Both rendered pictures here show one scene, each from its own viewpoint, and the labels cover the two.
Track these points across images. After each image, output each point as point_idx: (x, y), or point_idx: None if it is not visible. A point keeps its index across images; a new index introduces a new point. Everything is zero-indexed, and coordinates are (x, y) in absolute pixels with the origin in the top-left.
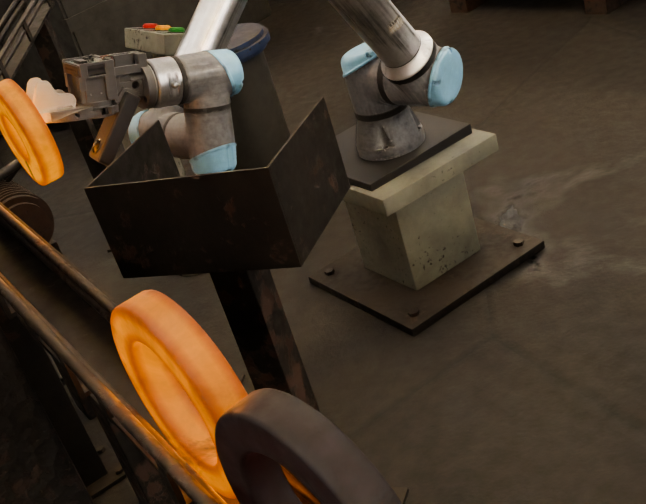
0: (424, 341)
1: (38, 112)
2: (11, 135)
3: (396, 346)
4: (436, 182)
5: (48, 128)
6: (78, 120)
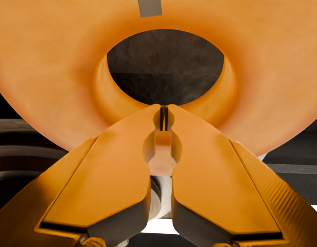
0: None
1: (276, 147)
2: (106, 60)
3: None
4: None
5: (309, 123)
6: None
